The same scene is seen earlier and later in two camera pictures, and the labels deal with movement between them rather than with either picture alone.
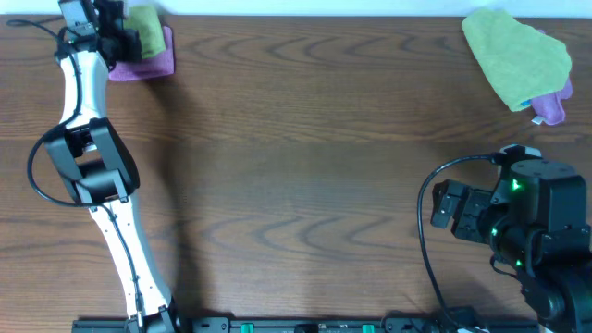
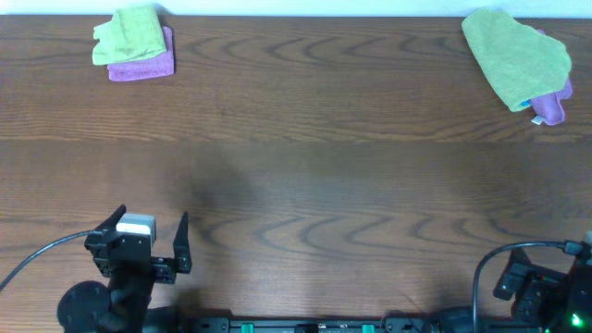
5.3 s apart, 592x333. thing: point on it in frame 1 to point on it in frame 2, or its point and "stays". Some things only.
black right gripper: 474,203 to 541,286
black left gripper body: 128,42 to 151,264
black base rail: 398,324 stays
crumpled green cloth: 519,63 stays
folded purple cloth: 162,64 stays
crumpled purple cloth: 551,109 stays
